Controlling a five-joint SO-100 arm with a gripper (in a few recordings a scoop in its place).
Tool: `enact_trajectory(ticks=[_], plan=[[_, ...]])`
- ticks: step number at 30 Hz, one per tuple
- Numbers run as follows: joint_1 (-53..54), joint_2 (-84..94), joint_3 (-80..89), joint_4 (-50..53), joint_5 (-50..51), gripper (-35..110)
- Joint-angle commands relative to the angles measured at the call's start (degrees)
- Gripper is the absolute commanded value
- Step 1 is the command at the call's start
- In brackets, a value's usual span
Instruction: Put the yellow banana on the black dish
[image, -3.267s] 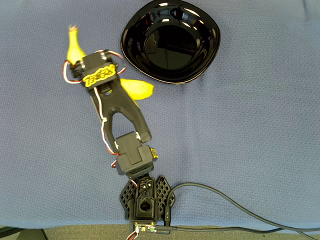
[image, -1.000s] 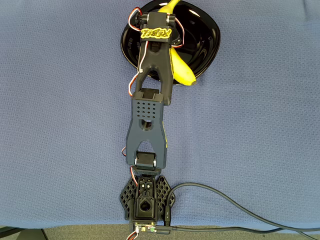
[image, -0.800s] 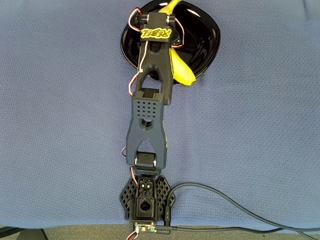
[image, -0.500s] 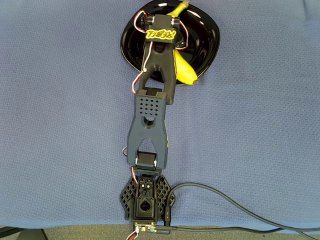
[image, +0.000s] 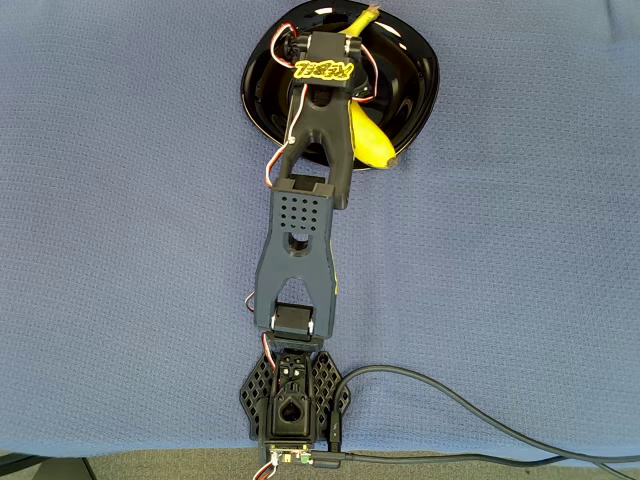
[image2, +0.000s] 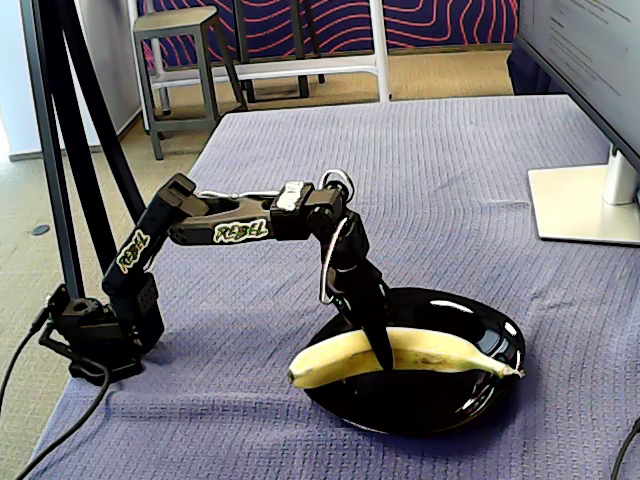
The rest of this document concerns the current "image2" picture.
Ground purple panel with red lines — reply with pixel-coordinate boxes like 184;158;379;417
137;0;521;69

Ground thin black cable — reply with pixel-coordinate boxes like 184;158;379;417
0;299;51;401

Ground thick black cable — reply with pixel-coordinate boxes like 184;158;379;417
14;354;112;480

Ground black glossy bowl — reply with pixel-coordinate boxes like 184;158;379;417
299;287;527;435

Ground black chair legs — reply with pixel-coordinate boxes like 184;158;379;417
232;0;326;104

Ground black lattice robot base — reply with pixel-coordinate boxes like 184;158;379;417
38;284;166;386

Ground yellow banana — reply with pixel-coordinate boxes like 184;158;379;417
287;327;526;390

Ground blue woven table cloth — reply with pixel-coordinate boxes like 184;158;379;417
14;94;640;480

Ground silver computer monitor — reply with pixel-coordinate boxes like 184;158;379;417
509;0;640;247

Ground white table frame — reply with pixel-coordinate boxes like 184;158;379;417
127;0;392;114

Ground black stand frame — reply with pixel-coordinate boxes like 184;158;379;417
19;0;149;301

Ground grey metal stool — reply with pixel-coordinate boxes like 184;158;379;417
132;5;249;161

